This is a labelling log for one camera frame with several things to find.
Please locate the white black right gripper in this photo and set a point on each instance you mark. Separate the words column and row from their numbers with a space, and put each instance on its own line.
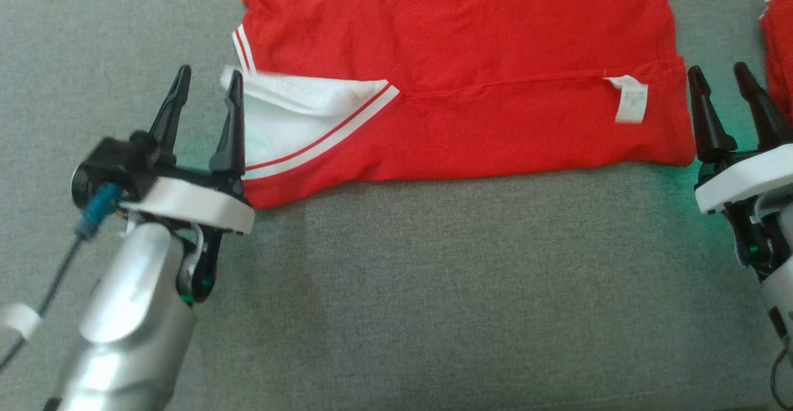
column 743, row 178

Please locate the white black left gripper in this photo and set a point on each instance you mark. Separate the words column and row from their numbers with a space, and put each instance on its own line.
column 198, row 206

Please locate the red garment with white stripes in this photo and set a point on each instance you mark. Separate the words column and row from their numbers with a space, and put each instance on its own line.
column 471, row 57

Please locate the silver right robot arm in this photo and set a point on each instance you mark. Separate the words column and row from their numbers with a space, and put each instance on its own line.
column 782, row 299

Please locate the folded red garment white band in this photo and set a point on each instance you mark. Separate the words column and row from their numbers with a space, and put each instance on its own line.
column 779, row 51

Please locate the grey fabric sofa seat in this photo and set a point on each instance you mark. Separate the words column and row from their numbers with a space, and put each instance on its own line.
column 396, row 305

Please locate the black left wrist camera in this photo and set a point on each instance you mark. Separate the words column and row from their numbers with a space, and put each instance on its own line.
column 111, row 163

